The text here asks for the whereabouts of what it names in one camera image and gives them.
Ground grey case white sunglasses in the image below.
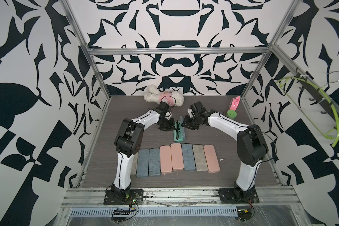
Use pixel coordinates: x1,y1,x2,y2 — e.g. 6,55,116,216
148,148,161,176

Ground pink case brown glasses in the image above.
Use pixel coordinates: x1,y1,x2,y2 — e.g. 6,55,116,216
160,146,173,174

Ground pink case purple glasses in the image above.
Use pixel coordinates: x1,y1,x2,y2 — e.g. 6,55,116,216
170,143,184,170

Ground grey case gold glasses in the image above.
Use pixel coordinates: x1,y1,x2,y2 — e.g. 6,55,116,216
181,144,196,171

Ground grey case black sunglasses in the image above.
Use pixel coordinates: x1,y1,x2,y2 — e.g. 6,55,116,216
193,145,208,171

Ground grey case tortoise sunglasses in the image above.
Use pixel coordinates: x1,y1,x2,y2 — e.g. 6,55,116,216
136,149,149,178

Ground pink case red glasses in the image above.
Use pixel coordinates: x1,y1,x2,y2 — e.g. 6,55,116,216
203,145,220,173

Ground beige case yellow glasses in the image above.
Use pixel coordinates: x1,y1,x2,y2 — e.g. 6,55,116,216
131,153,138,175

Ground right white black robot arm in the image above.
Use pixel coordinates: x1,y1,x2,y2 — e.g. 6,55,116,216
182,102,268,192

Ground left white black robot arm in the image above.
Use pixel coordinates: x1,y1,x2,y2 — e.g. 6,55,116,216
111,101,175,192

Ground green lidded jar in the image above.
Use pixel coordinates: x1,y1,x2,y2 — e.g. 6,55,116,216
227,110,237,119

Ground white plush toy pink shirt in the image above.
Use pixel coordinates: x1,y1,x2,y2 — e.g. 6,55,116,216
144,84,185,107

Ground pink bottle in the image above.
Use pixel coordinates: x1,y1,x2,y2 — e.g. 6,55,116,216
229,96,241,111

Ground black usb hub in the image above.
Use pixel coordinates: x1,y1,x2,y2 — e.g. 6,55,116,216
112,208,132,220

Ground black connector box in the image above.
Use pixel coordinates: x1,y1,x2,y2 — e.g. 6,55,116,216
236,209,253,222

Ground green clothes hanger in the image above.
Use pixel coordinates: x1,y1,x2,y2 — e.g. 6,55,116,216
276,76,339,147

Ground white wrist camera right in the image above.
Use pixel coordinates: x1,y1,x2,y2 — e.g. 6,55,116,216
187,108,194,118

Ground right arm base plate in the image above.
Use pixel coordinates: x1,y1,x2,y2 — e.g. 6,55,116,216
218,187,260,204

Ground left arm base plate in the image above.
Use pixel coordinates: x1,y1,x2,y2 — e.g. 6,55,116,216
103,188,144,206

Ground black wall hook rail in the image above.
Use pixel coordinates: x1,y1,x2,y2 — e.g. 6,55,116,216
295,67,339,129

